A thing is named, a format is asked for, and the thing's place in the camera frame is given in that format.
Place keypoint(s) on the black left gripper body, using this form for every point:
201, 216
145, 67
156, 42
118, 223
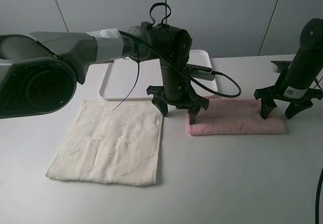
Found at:
176, 89

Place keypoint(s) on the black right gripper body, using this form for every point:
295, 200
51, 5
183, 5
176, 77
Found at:
294, 85

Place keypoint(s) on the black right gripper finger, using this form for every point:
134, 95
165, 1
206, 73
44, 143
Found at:
294, 108
267, 106

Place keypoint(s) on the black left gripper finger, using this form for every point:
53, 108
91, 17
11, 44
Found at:
161, 106
192, 113

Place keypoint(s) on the pink towel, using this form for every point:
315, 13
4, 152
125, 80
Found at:
234, 116

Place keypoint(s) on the cream white towel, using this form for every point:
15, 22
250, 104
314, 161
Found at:
111, 144

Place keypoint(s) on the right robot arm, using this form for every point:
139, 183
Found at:
310, 40

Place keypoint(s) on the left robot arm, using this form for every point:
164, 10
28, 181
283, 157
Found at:
40, 72

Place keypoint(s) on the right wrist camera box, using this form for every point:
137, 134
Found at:
280, 66

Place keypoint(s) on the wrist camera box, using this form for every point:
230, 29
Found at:
200, 72
280, 66

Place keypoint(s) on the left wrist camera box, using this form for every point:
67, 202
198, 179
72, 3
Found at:
200, 72

